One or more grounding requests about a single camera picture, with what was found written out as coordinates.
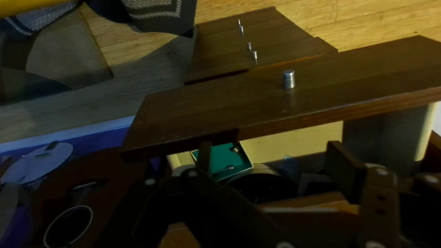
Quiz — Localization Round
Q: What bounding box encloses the round white-rimmed dark cup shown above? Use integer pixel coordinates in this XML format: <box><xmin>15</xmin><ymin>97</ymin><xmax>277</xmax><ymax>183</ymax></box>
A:
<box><xmin>43</xmin><ymin>203</ymin><xmax>95</xmax><ymax>248</ymax></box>

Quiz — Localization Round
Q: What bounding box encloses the wooden drawer with metal knob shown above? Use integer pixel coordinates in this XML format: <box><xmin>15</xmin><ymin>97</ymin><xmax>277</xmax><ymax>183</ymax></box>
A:
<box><xmin>185</xmin><ymin>31</ymin><xmax>339</xmax><ymax>85</ymax></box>
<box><xmin>120</xmin><ymin>34</ymin><xmax>441</xmax><ymax>159</ymax></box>
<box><xmin>194</xmin><ymin>5</ymin><xmax>318</xmax><ymax>45</ymax></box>

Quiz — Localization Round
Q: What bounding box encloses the white cylinder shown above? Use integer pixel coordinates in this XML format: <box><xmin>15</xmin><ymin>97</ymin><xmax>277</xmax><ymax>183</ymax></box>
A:
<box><xmin>342</xmin><ymin>100</ymin><xmax>438</xmax><ymax>177</ymax></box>

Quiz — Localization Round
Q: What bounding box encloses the grey striped cloth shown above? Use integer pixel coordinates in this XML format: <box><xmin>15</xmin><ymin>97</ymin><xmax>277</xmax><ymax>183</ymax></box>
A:
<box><xmin>84</xmin><ymin>0</ymin><xmax>199</xmax><ymax>38</ymax></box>

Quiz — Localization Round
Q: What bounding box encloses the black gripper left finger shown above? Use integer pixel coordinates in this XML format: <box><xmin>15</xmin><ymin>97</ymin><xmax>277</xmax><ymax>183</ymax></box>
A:
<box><xmin>119</xmin><ymin>137</ymin><xmax>295</xmax><ymax>248</ymax></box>

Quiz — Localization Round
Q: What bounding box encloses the teal box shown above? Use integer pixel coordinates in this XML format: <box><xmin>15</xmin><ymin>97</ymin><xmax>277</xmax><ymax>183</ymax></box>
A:
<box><xmin>192</xmin><ymin>141</ymin><xmax>254</xmax><ymax>183</ymax></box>

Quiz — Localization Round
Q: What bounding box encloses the grey disc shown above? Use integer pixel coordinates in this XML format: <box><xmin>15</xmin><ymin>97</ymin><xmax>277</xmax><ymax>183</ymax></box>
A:
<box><xmin>0</xmin><ymin>140</ymin><xmax>75</xmax><ymax>187</ymax></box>

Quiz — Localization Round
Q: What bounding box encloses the blue white striped cloth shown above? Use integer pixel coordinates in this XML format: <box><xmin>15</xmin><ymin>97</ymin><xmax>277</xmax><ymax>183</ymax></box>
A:
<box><xmin>0</xmin><ymin>1</ymin><xmax>80</xmax><ymax>37</ymax></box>

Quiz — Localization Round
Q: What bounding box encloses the black round object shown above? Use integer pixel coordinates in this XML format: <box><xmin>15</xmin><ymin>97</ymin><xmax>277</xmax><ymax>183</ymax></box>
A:
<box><xmin>229</xmin><ymin>164</ymin><xmax>301</xmax><ymax>205</ymax></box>

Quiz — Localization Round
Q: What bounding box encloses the yellow object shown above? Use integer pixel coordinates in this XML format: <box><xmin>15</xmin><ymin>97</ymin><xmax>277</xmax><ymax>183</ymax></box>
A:
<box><xmin>0</xmin><ymin>0</ymin><xmax>75</xmax><ymax>19</ymax></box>

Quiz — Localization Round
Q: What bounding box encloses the grey cushion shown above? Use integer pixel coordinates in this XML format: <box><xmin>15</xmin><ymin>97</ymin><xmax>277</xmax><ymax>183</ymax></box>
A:
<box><xmin>0</xmin><ymin>8</ymin><xmax>115</xmax><ymax>104</ymax></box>

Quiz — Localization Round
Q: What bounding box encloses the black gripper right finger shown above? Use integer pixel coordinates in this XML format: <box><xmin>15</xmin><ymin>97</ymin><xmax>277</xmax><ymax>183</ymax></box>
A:
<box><xmin>325</xmin><ymin>139</ymin><xmax>403</xmax><ymax>248</ymax></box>

